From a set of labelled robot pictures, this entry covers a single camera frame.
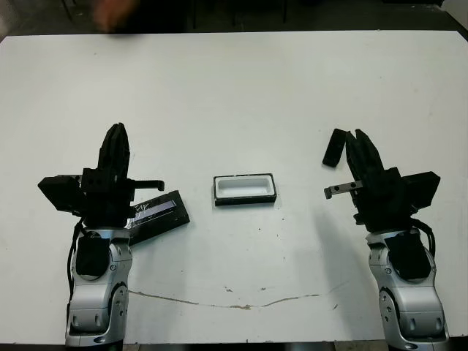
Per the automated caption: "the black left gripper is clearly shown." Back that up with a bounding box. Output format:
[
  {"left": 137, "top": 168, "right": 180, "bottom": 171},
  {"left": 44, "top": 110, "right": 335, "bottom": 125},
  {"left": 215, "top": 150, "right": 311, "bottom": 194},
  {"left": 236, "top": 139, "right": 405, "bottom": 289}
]
[{"left": 58, "top": 123, "right": 166, "bottom": 228}]

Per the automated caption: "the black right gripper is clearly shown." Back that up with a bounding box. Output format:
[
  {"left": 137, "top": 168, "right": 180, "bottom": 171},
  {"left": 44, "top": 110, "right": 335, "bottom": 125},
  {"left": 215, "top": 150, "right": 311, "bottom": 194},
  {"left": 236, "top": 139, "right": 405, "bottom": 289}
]
[{"left": 324, "top": 128, "right": 418, "bottom": 233}]

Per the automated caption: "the black slim camera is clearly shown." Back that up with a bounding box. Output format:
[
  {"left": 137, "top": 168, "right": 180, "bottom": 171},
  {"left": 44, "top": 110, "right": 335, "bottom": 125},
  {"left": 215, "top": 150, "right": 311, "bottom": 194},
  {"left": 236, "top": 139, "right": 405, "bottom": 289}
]
[{"left": 322, "top": 128, "right": 347, "bottom": 169}]

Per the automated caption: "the black box lid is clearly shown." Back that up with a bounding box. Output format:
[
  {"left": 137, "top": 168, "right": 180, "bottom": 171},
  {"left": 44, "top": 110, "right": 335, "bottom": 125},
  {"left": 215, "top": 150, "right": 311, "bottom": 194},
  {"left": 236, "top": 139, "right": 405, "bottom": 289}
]
[{"left": 126, "top": 189, "right": 192, "bottom": 246}]

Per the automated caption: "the black box base white insert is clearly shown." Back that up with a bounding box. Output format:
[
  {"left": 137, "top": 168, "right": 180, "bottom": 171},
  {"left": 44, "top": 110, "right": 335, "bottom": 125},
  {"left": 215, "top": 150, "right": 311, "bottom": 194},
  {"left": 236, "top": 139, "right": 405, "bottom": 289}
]
[{"left": 213, "top": 172, "right": 278, "bottom": 208}]

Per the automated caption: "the blurred person's hand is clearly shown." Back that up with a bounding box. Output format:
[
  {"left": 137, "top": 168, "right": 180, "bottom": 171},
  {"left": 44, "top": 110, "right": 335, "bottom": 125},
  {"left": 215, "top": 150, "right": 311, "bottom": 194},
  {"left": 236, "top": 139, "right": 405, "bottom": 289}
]
[{"left": 93, "top": 0, "right": 142, "bottom": 34}]

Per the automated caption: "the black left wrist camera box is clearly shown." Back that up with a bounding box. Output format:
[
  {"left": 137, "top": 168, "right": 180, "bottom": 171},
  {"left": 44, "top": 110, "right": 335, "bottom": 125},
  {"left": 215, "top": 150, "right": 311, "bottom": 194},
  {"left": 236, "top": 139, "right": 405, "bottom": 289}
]
[{"left": 37, "top": 175, "right": 86, "bottom": 214}]

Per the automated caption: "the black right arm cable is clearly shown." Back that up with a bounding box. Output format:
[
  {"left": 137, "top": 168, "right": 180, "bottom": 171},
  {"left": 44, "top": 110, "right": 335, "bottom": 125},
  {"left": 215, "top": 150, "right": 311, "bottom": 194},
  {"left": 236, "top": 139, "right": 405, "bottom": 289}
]
[{"left": 412, "top": 216, "right": 439, "bottom": 265}]

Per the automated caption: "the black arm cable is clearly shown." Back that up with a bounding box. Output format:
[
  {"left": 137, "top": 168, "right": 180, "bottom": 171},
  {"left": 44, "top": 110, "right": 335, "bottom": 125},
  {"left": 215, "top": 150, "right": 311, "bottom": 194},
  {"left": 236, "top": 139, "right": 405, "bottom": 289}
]
[
  {"left": 412, "top": 216, "right": 439, "bottom": 265},
  {"left": 64, "top": 215, "right": 85, "bottom": 304}
]

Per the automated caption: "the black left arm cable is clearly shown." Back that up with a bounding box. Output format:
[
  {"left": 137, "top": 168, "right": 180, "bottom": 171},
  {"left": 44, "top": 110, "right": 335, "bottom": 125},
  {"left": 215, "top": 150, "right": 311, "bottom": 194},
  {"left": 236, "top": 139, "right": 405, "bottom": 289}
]
[{"left": 64, "top": 215, "right": 85, "bottom": 304}]

